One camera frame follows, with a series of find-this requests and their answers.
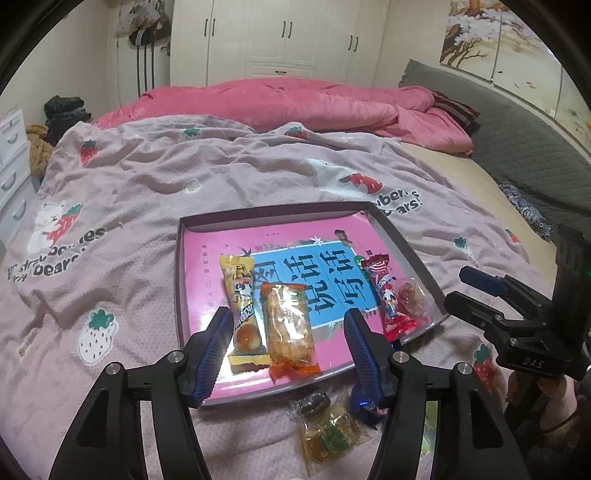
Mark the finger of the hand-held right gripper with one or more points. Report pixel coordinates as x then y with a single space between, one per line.
475 310
480 278

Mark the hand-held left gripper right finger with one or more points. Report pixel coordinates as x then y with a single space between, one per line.
364 360

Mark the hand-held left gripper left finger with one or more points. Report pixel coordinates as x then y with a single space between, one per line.
217 350

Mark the blue cookie packet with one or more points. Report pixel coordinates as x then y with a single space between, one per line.
364 406

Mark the yellow cartoon cake packet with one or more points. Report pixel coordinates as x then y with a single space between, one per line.
242 300

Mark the red candy packet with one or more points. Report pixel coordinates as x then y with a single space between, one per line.
390 304

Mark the clear round candy wrapper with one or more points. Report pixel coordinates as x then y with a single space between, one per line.
413 295

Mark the dark chocolate snack packet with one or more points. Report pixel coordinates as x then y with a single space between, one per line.
314 402

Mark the orange cracker packet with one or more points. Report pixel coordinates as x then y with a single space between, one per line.
288 327

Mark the dark purple shallow box tray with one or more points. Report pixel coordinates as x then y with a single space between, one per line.
180 277

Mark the clear jelly packet green label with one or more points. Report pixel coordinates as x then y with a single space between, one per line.
330 436

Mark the light green snack packet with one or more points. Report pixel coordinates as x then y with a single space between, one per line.
432 422

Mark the person's right hand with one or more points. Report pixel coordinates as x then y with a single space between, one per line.
561 398

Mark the pink book with blue label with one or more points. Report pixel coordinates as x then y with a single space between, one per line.
203 277

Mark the blue patterned cloth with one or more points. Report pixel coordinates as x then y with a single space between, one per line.
526 210

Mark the grey quilted mat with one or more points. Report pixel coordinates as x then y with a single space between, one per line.
517 138

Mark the dark striped pillow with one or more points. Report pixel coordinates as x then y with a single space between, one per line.
457 110

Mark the strawberry printed pink blanket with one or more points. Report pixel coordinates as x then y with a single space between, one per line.
115 207

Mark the pink quilt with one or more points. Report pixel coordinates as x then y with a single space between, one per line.
277 106

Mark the brown plush toy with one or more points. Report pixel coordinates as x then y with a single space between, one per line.
40 147

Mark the white drawer cabinet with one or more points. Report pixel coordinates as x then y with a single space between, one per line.
14 166

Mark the dark clothes pile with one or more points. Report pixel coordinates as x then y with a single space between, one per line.
67 115

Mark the white wardrobe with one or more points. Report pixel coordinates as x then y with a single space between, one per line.
300 37

